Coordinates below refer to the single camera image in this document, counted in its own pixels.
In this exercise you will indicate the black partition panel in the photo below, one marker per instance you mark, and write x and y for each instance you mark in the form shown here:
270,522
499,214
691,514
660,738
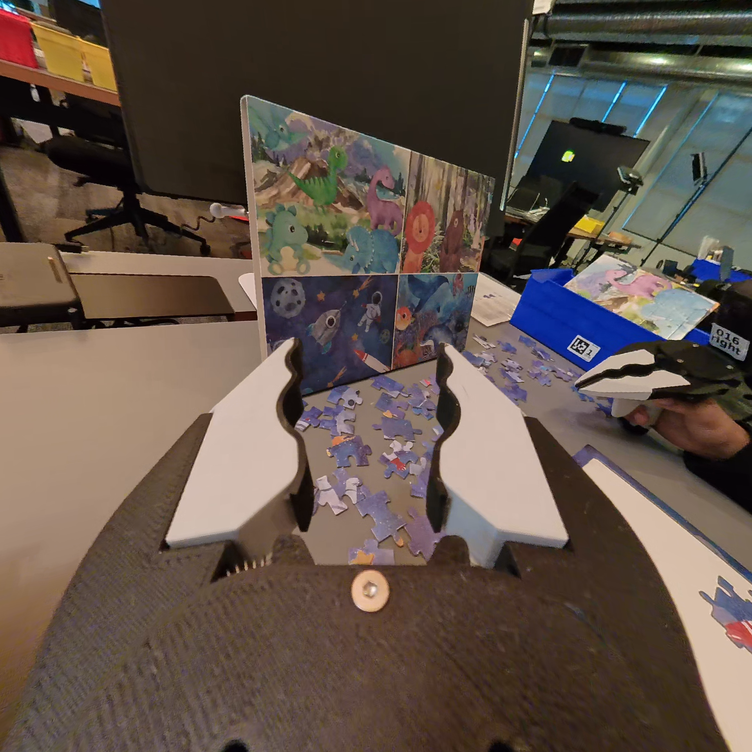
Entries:
323,47

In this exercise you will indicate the space puzzle frame tray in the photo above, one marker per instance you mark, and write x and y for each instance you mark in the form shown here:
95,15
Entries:
646,529

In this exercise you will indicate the red plastic bin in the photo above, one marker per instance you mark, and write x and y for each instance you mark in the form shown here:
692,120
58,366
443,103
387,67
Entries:
17,38

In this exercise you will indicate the large black display screen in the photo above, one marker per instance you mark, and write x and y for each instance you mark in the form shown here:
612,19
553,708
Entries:
587,164

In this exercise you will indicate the black office chair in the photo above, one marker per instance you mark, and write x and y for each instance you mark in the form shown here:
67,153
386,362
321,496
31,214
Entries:
546,235
88,158

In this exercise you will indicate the assembled rocket puzzle section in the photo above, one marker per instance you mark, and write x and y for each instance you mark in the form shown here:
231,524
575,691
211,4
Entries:
734,617

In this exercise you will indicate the dinosaur puzzle board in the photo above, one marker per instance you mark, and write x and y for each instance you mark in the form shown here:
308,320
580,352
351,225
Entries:
634,294

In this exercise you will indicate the wooden background desk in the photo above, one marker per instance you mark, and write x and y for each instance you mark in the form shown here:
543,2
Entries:
59,85
623,241

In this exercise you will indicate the black light stand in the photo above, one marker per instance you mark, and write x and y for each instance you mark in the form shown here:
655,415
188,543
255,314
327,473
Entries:
698,167

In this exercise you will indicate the grey ceiling duct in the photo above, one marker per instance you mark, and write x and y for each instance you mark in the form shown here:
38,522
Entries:
646,26

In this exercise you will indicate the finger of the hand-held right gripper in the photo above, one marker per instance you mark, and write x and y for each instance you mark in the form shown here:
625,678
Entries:
628,355
640,382

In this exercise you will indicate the brown wooden seat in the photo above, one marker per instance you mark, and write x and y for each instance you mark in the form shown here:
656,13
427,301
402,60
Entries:
147,294

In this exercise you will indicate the printed paper sheet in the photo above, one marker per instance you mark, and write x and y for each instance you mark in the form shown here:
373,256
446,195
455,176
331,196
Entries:
493,305

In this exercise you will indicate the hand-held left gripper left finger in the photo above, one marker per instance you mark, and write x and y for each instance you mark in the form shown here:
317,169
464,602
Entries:
235,470

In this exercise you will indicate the blue bin with white tag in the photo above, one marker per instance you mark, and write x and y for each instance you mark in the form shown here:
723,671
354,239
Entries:
540,311

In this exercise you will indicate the person's right forearm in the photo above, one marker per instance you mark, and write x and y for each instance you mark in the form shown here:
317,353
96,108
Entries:
725,476

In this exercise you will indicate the camera on tripod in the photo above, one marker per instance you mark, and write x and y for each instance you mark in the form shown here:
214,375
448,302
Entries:
630,176

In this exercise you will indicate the person's right hand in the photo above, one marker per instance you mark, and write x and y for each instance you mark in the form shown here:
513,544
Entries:
699,426

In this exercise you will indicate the yellow plastic bin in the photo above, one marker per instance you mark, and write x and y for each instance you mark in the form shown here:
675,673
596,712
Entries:
59,53
100,64
593,226

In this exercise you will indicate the puzzle pieces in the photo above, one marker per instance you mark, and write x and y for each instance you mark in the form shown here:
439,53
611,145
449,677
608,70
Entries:
399,426

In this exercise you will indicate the blue plastic bin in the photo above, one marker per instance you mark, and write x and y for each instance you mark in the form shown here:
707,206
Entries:
705,270

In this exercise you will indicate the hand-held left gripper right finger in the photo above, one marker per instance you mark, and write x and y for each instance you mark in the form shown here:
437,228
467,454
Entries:
499,470

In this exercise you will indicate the four-picture puzzle reference board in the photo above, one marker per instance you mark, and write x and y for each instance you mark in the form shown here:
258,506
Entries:
352,235

